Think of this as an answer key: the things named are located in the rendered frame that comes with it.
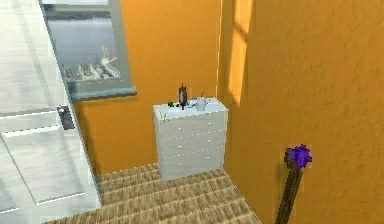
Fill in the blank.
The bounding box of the white cup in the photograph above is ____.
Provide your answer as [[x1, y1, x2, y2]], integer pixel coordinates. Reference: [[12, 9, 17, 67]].
[[196, 96, 208, 112]]

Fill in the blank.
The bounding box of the dark brown bottle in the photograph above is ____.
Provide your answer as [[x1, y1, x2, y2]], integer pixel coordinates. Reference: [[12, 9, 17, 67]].
[[178, 83, 189, 111]]

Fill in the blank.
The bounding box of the white chest of drawers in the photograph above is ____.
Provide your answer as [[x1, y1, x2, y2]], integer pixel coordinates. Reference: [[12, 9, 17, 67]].
[[152, 97, 229, 183]]

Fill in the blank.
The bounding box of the grey framed harbour picture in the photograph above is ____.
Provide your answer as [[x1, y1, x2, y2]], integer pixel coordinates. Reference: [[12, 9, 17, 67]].
[[40, 0, 138, 102]]

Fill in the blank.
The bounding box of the brown pole with purple top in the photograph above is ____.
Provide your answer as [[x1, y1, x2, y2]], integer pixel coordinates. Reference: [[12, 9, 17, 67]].
[[274, 144, 314, 224]]

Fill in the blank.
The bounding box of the white room door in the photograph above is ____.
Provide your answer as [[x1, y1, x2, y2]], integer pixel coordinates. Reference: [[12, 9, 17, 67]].
[[0, 0, 103, 224]]

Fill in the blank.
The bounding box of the dark grey door handle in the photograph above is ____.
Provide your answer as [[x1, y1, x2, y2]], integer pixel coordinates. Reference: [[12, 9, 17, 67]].
[[56, 104, 76, 131]]

